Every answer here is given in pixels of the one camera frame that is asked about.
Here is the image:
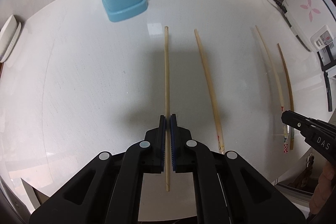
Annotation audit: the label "chopstick red patterned end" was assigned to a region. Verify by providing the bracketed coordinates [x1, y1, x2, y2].
[194, 29, 225, 154]

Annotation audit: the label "large white bowl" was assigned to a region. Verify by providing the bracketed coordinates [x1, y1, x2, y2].
[0, 15, 18, 58]

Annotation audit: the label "dark bamboo chopstick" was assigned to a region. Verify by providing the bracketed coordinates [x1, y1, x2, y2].
[277, 43, 294, 151]

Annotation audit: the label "white rice cooker pink flowers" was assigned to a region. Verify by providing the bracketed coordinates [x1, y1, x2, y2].
[282, 0, 335, 52]

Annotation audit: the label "white plate under bowl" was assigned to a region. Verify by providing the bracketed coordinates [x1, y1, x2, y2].
[1, 22, 22, 63]

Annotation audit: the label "pale chopstick patterned end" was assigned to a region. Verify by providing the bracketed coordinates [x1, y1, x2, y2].
[253, 25, 289, 155]

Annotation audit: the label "person right hand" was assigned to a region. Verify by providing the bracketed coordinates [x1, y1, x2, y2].
[309, 161, 335, 215]

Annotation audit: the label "black power cable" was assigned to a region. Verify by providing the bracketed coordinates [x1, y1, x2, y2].
[262, 0, 288, 15]

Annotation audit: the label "pale plain wooden chopstick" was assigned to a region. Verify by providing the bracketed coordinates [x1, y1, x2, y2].
[164, 26, 171, 192]

